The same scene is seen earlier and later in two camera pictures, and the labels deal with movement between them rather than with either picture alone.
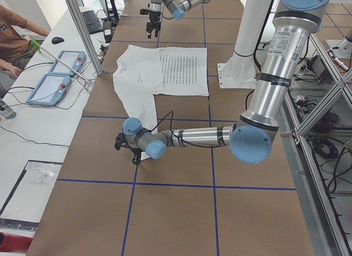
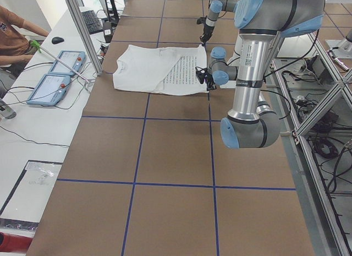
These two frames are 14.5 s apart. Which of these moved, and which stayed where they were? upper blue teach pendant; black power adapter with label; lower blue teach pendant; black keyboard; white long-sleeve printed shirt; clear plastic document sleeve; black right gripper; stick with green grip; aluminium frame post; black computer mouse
Moved: black right gripper; white long-sleeve printed shirt
Stayed: stick with green grip; aluminium frame post; black power adapter with label; black computer mouse; clear plastic document sleeve; lower blue teach pendant; upper blue teach pendant; black keyboard
